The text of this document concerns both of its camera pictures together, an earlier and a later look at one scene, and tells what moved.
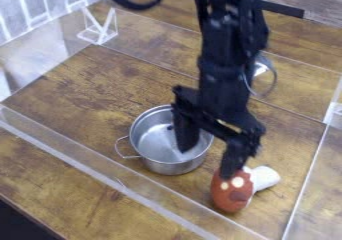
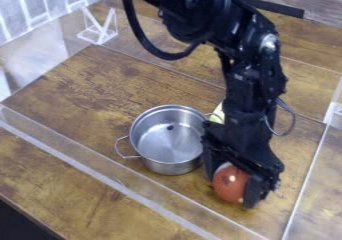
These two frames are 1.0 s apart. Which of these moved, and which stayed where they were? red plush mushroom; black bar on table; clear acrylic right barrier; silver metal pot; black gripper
Moved: red plush mushroom; black gripper
Stayed: black bar on table; silver metal pot; clear acrylic right barrier
